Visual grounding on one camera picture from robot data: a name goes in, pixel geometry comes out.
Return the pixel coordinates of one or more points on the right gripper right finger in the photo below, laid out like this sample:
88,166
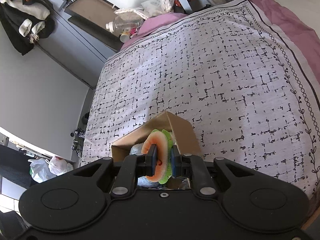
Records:
198,171

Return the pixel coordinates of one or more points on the brown cardboard box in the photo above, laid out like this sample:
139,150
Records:
185,140

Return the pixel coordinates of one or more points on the white mattress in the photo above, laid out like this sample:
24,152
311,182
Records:
308,11

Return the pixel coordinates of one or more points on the pile of clothes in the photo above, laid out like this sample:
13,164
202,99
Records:
26,22

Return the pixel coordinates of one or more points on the clear plastic bottle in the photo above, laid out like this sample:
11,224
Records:
119,25

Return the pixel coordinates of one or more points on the white plastic bag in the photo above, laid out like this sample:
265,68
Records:
43,169

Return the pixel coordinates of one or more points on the pink blanket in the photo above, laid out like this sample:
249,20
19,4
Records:
304,37

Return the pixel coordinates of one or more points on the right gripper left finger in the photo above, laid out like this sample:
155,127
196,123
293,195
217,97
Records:
129,170

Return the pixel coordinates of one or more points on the white black patterned bedspread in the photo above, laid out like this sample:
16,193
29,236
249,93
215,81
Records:
247,90

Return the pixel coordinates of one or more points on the orange green burger plush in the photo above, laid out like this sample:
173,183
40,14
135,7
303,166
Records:
164,141

